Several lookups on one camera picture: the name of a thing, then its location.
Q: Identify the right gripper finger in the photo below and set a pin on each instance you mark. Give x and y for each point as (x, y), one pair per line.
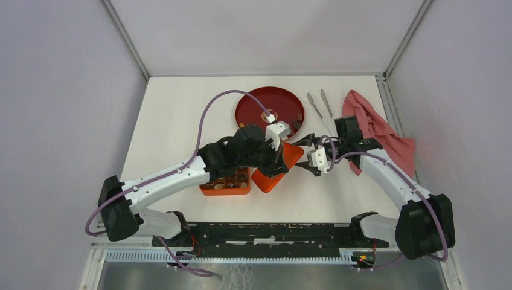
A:
(310, 140)
(311, 168)

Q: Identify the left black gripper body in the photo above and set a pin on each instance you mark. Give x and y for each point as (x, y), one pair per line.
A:
(268, 157)

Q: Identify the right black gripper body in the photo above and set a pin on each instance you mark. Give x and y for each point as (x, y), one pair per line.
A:
(337, 147)

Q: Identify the orange box lid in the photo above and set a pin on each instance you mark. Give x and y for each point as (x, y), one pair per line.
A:
(287, 156)

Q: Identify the orange chocolate box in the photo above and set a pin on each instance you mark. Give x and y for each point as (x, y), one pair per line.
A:
(237, 184)

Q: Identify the round red tray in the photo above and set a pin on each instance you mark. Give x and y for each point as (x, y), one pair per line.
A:
(281, 103)

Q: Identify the metal tongs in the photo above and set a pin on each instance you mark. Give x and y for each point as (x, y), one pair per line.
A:
(326, 119)

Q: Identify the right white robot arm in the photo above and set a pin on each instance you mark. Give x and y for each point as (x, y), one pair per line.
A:
(425, 225)

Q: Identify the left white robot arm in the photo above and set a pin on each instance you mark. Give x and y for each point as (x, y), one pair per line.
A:
(123, 206)

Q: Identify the pink cloth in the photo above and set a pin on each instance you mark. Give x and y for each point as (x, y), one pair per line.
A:
(400, 149)

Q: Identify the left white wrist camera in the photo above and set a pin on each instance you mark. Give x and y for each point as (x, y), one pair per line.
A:
(276, 131)

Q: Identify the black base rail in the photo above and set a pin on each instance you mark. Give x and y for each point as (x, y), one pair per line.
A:
(271, 240)

